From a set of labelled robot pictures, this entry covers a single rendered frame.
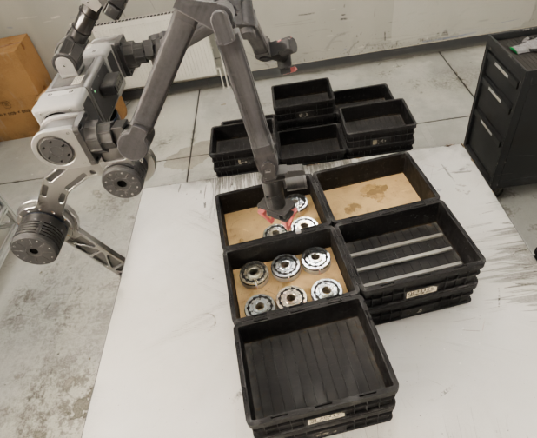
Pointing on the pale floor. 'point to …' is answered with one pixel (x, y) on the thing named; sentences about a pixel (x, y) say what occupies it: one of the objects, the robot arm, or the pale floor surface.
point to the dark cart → (517, 112)
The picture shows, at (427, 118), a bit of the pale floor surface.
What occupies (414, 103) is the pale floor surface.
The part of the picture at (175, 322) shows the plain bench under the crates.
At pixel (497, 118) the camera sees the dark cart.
